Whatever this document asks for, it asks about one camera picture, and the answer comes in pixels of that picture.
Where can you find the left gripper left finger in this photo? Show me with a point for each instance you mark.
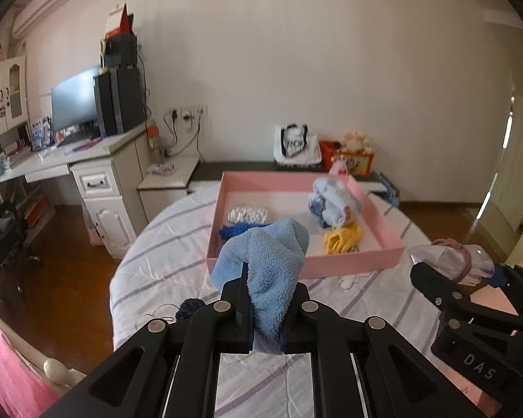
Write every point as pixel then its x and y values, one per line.
pixel 166 370

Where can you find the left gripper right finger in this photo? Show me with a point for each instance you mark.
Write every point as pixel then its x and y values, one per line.
pixel 366 369

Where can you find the dark navy knit scrunchie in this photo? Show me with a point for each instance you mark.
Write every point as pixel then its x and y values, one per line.
pixel 188 307

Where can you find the yellow crochet knit item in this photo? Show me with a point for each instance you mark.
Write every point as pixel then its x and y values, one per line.
pixel 341 240

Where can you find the light blue fluffy towel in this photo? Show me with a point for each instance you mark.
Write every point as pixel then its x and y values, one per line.
pixel 274 256

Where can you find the blue crochet knit item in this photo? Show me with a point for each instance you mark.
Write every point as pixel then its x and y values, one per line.
pixel 227 232

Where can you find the light blue printed baby hat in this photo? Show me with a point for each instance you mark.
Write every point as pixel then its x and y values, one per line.
pixel 332 203

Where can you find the bag of cotton swabs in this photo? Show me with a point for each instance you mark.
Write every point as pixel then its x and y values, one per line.
pixel 248 215

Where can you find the round table striped quilt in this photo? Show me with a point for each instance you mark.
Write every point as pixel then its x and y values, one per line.
pixel 167 265

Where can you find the pink bedding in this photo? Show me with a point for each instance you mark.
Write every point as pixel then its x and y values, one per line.
pixel 22 393

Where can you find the blue tissue box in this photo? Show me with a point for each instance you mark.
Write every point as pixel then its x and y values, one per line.
pixel 392 195

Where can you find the low black white tv bench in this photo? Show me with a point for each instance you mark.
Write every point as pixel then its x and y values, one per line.
pixel 190 175

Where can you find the floral pouch on side table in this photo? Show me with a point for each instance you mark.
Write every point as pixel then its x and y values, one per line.
pixel 161 169

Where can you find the pink heart plush toy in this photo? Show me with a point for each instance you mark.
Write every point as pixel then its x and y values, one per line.
pixel 340 166

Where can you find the red cartoon storage box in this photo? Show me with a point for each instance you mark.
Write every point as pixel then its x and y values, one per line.
pixel 360 165

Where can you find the white desk with drawers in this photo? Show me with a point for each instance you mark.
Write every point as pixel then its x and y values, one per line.
pixel 107 176

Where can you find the black office chair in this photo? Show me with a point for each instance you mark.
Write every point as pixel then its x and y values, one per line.
pixel 16 254

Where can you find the orange capped bottle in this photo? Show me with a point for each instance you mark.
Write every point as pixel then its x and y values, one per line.
pixel 155 144

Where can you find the beige plush toy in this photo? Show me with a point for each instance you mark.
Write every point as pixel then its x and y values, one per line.
pixel 356 142

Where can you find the pink booklet on desk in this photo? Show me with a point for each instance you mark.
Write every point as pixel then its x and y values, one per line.
pixel 85 145

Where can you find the blue white carton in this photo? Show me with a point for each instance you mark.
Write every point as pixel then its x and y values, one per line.
pixel 41 133

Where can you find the stack of books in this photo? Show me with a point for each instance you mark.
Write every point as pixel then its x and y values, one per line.
pixel 16 156

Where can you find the black computer tower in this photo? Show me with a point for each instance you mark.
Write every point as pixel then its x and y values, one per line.
pixel 118 100

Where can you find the black computer monitor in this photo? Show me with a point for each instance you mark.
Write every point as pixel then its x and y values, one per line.
pixel 73 100

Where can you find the white glass door cabinet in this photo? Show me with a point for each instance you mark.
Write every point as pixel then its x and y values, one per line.
pixel 13 96

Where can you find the black box on tower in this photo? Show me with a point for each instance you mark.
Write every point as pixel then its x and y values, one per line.
pixel 120 50

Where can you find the red white paper bag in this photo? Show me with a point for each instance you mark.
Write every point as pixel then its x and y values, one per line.
pixel 118 22

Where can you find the white air conditioner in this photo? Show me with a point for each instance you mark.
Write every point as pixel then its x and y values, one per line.
pixel 32 13

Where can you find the white tote bag black handles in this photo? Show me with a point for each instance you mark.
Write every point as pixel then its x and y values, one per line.
pixel 295 145

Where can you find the wall power sockets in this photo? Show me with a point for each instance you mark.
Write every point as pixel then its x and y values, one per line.
pixel 187 117

